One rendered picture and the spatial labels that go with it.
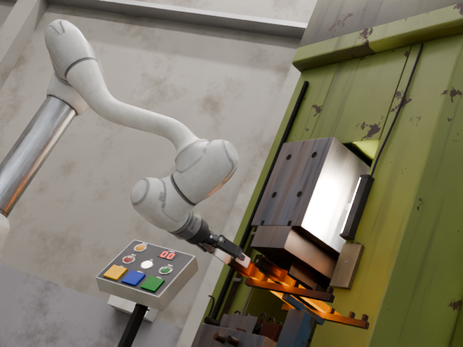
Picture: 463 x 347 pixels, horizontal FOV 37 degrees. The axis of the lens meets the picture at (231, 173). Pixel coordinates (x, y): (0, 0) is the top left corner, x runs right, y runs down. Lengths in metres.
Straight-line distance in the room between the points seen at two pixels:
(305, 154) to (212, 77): 4.91
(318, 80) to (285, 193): 0.75
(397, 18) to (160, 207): 1.72
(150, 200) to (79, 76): 0.44
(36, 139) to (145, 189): 0.47
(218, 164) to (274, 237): 1.05
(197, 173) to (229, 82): 5.88
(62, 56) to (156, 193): 0.51
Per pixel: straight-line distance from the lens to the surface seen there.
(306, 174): 2.76
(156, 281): 2.89
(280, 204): 2.77
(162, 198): 1.72
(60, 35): 2.02
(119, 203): 7.29
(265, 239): 2.73
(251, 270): 2.06
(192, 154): 1.71
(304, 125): 3.20
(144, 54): 8.23
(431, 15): 3.00
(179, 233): 1.81
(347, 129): 2.98
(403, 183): 2.61
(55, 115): 2.09
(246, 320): 2.61
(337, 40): 3.33
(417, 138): 2.69
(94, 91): 1.92
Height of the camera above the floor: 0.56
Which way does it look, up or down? 20 degrees up
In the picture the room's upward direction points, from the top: 23 degrees clockwise
